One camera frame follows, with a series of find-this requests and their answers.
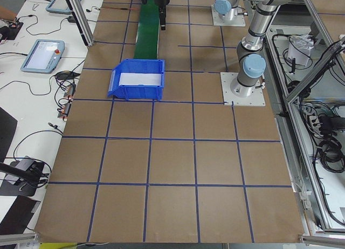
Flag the black power adapter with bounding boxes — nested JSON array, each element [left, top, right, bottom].
[[67, 16, 76, 23]]

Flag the teach pendant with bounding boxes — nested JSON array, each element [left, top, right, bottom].
[[46, 0, 71, 15], [20, 39, 65, 74]]

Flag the far teach pendant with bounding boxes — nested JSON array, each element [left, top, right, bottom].
[[46, 0, 71, 15]]

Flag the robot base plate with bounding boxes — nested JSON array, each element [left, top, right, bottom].
[[220, 72, 266, 107], [211, 5, 246, 27]]

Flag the left blue bin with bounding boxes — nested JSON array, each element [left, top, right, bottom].
[[108, 59, 165, 100]]

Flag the black monitor stand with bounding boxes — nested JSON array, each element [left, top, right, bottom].
[[1, 157, 44, 197]]

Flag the aluminium frame post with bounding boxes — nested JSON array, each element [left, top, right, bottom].
[[65, 0, 94, 47]]

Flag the near teach pendant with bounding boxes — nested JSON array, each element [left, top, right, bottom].
[[20, 39, 65, 74]]

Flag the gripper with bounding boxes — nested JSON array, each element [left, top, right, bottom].
[[154, 0, 170, 31]]

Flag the green conveyor belt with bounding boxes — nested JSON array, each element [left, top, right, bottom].
[[134, 0, 160, 59]]

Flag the white foam pad left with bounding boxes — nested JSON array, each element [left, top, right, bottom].
[[119, 73, 162, 86]]

